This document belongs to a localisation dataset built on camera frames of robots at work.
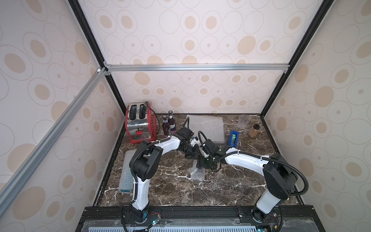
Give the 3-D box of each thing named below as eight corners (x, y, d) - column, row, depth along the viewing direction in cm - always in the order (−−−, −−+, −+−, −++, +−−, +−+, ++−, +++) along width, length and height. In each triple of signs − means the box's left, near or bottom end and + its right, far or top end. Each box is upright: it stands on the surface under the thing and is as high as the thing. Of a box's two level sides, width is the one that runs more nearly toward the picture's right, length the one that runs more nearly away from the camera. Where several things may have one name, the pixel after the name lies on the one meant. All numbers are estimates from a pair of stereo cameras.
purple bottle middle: (164, 136, 108) (160, 118, 92) (168, 133, 110) (164, 114, 94) (168, 139, 107) (164, 120, 91) (171, 136, 108) (168, 117, 93)
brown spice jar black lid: (249, 137, 108) (253, 129, 101) (247, 132, 111) (251, 124, 104) (256, 137, 108) (261, 129, 101) (254, 132, 111) (258, 124, 104)
